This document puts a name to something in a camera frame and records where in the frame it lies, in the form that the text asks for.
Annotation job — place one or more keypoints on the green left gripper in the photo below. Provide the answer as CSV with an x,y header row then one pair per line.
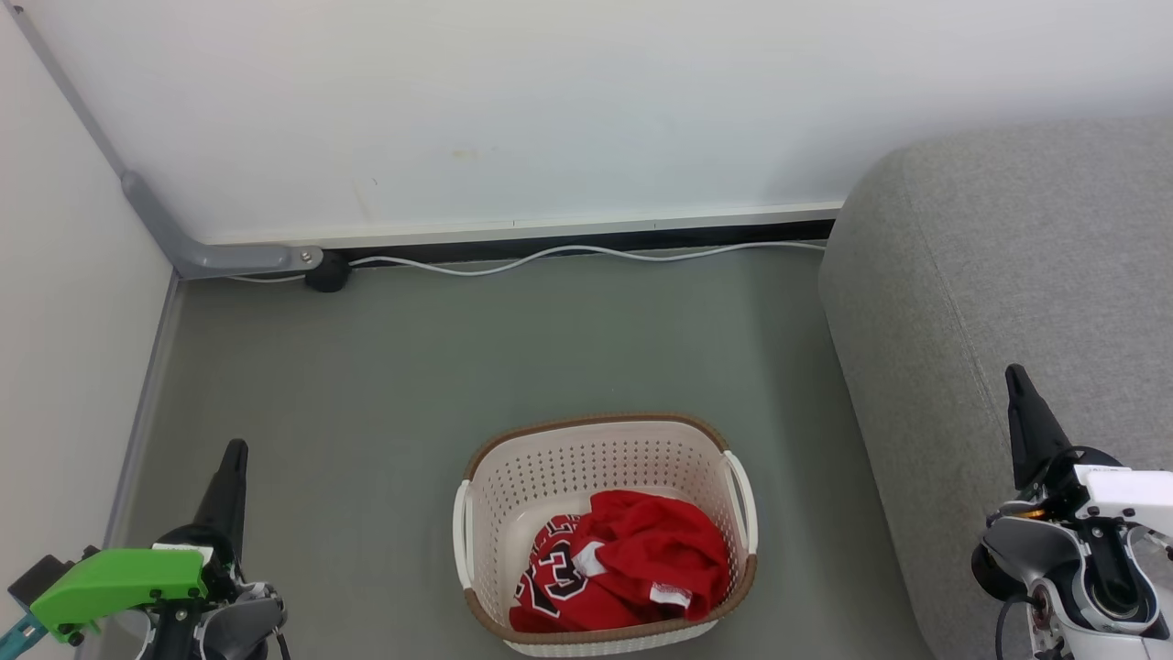
x,y
119,582

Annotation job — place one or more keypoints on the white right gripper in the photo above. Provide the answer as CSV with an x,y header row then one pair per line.
x,y
1127,500

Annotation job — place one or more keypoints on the red basketball jersey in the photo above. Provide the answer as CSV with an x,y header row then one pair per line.
x,y
641,541

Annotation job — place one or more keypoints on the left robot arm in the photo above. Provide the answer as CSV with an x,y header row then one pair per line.
x,y
234,628

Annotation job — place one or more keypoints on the grey fabric sofa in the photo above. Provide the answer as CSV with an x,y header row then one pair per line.
x,y
1008,275

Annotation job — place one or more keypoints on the white perforated laundry basket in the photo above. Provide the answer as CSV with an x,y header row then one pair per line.
x,y
550,477

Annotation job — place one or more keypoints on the white and black baseboard strip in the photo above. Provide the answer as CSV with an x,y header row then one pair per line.
x,y
550,225

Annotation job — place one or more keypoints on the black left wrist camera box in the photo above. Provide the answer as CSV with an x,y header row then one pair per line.
x,y
37,577

